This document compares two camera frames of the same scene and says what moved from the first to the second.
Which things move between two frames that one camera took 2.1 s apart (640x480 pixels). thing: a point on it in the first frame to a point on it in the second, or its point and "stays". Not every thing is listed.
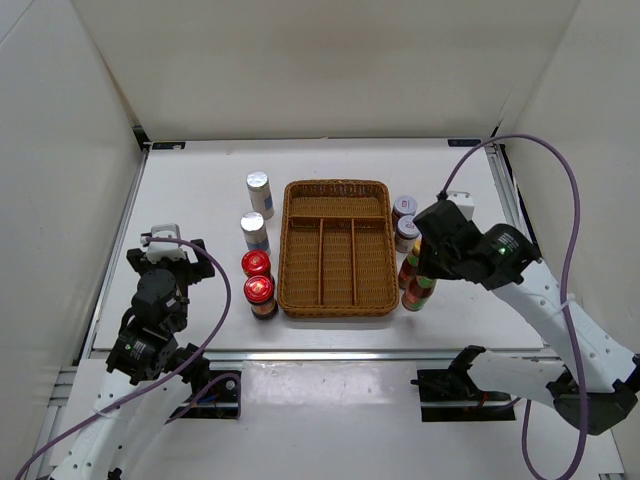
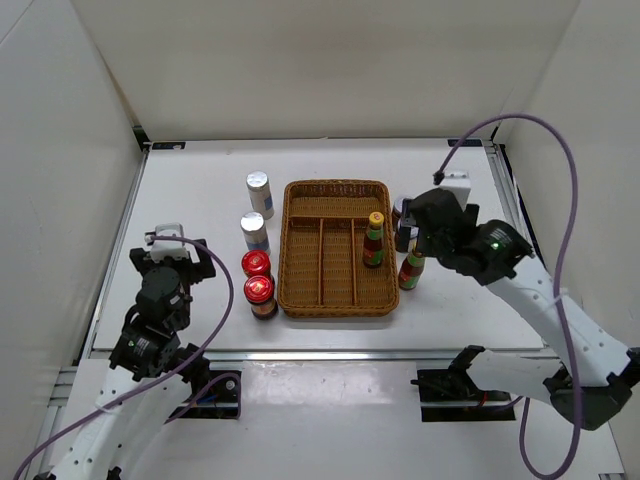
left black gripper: (196, 270) stays
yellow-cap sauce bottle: (418, 292) to (373, 242)
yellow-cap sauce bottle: (408, 268) stays
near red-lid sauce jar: (259, 292) stays
